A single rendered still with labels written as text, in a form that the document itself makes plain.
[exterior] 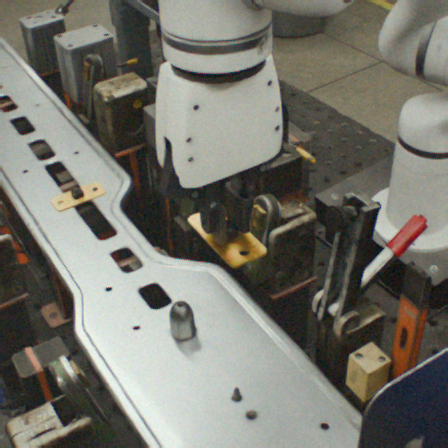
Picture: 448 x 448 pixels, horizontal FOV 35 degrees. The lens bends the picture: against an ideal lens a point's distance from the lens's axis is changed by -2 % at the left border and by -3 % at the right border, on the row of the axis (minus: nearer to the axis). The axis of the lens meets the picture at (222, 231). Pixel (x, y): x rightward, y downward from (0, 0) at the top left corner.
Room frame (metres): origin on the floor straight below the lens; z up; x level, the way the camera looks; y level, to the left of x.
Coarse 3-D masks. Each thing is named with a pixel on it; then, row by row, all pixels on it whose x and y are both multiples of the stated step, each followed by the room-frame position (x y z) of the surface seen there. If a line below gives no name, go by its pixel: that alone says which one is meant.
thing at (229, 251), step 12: (192, 216) 0.55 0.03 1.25; (228, 228) 0.52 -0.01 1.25; (216, 240) 0.51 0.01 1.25; (228, 240) 0.51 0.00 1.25; (240, 240) 0.51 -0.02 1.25; (252, 240) 0.51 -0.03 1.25; (228, 252) 0.49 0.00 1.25; (252, 252) 0.49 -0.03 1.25; (264, 252) 0.49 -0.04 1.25; (228, 264) 0.48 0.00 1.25; (240, 264) 0.47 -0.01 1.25
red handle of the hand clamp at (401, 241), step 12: (420, 216) 0.65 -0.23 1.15; (408, 228) 0.64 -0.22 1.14; (420, 228) 0.63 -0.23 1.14; (396, 240) 0.63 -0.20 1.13; (408, 240) 0.63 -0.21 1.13; (384, 252) 0.62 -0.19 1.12; (396, 252) 0.62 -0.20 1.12; (372, 264) 0.62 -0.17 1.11; (384, 264) 0.61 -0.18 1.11; (372, 276) 0.60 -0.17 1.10; (360, 288) 0.60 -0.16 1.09; (336, 300) 0.59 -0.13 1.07
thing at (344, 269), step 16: (352, 192) 0.61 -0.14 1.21; (336, 208) 0.58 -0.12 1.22; (352, 208) 0.59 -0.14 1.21; (368, 208) 0.58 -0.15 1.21; (336, 224) 0.57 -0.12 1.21; (352, 224) 0.60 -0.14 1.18; (368, 224) 0.58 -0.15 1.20; (336, 240) 0.60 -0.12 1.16; (352, 240) 0.59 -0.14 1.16; (368, 240) 0.58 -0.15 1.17; (336, 256) 0.60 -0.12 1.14; (352, 256) 0.58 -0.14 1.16; (336, 272) 0.60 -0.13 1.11; (352, 272) 0.57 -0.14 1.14; (336, 288) 0.60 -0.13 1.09; (352, 288) 0.57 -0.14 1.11; (320, 304) 0.60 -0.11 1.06; (352, 304) 0.58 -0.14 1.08; (336, 320) 0.57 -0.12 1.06
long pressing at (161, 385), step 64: (0, 64) 1.42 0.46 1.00; (0, 128) 1.15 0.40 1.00; (64, 128) 1.14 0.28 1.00; (128, 192) 0.93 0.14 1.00; (64, 256) 0.78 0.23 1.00; (128, 320) 0.65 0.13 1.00; (256, 320) 0.64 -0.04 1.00; (128, 384) 0.55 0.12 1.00; (192, 384) 0.54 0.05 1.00; (256, 384) 0.54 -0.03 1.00; (320, 384) 0.53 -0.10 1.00
